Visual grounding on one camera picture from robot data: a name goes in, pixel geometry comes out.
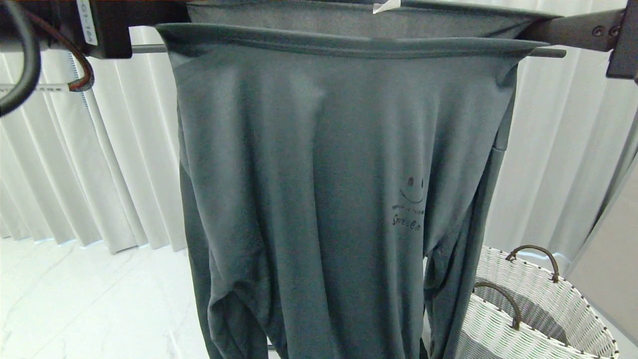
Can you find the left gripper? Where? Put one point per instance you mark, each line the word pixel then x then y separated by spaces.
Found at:
pixel 112 25

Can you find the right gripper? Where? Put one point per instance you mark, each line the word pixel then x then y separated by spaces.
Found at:
pixel 625 45

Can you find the dark grey long-sleeved shirt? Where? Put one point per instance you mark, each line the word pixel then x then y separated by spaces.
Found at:
pixel 319 174

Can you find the black clothes rack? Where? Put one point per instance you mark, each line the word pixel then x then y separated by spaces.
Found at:
pixel 147 49

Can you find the white laundry basket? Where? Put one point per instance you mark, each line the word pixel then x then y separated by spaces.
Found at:
pixel 543 309

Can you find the white curtain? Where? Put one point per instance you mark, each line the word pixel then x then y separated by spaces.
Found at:
pixel 124 149

